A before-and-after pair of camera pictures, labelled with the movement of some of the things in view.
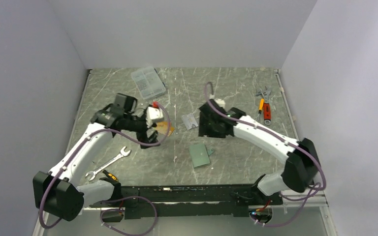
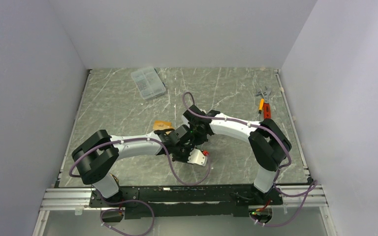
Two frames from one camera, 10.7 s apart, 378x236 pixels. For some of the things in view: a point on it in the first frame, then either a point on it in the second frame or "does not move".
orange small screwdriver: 261,105 does not move
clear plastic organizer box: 148,82 does not move
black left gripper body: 139,126 to 182,152
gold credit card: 162,127 does not move
